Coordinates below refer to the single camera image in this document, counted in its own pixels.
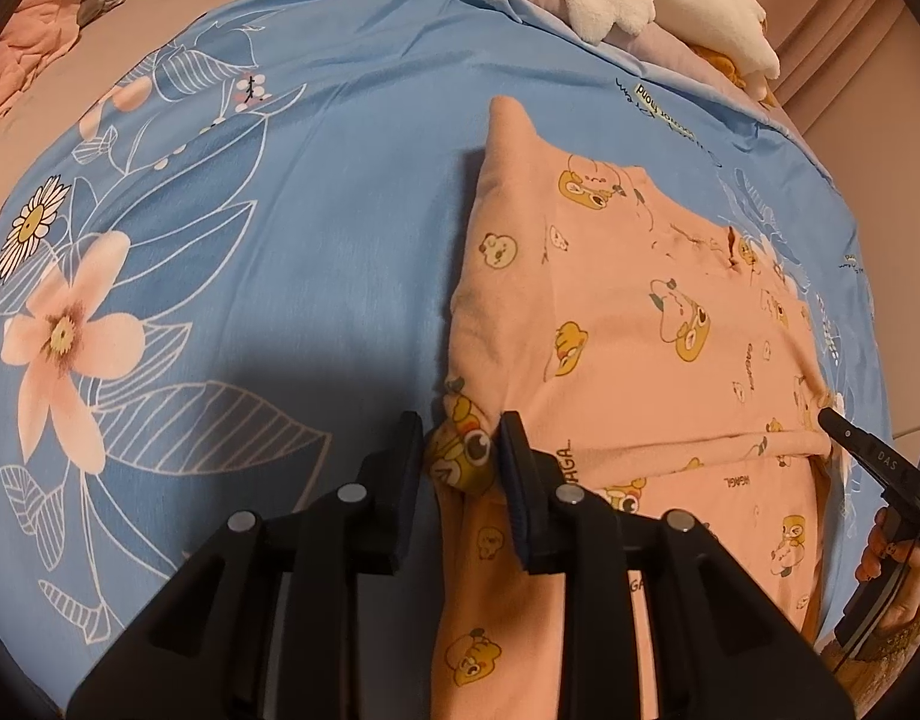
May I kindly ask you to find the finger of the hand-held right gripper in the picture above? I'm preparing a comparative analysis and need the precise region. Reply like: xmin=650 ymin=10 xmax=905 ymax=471
xmin=817 ymin=406 xmax=918 ymax=500

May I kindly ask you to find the orange printed baby top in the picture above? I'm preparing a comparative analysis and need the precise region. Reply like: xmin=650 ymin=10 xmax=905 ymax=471
xmin=425 ymin=94 xmax=851 ymax=720

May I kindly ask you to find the pink fleece garment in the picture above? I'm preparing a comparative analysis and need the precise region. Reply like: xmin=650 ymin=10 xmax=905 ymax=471
xmin=0 ymin=0 xmax=93 ymax=137

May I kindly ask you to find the person's right hand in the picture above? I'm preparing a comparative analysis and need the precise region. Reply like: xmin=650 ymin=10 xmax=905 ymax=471
xmin=856 ymin=506 xmax=920 ymax=638

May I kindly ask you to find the blue floral blanket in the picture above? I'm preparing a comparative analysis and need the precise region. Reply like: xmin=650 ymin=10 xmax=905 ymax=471
xmin=0 ymin=0 xmax=896 ymax=691

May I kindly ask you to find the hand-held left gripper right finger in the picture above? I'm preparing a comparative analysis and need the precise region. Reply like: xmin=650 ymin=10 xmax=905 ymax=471
xmin=499 ymin=411 xmax=855 ymax=720

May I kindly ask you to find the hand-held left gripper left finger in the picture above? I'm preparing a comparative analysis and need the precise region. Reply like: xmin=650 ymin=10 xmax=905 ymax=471
xmin=65 ymin=411 xmax=425 ymax=720

